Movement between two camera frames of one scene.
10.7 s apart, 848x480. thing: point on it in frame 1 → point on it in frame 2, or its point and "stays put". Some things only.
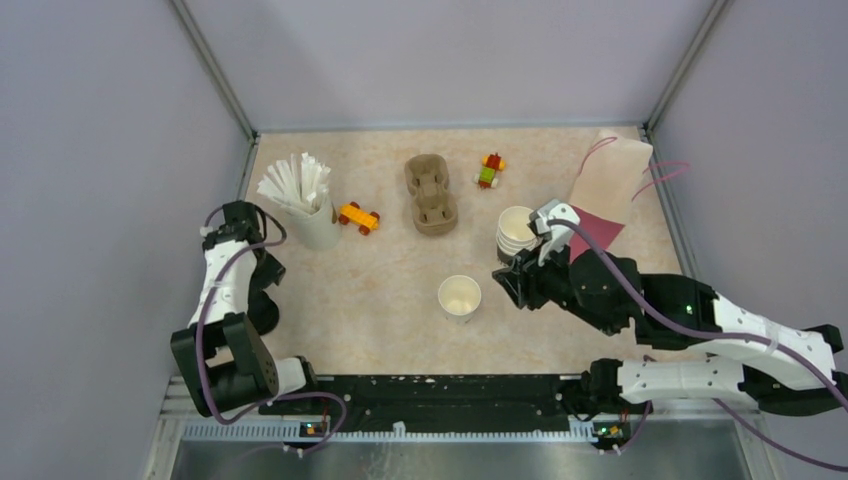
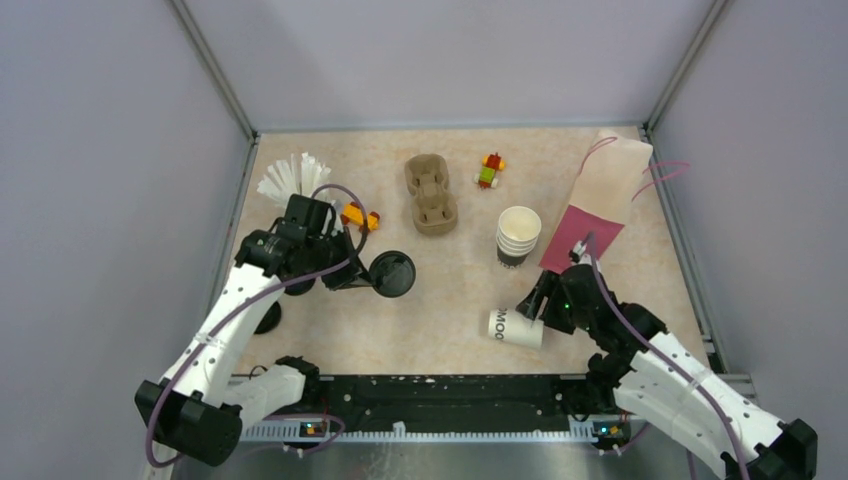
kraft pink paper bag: (604, 186) stays put
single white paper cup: (459, 297) → (509, 325)
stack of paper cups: (513, 232) stays put
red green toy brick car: (486, 175) stays put
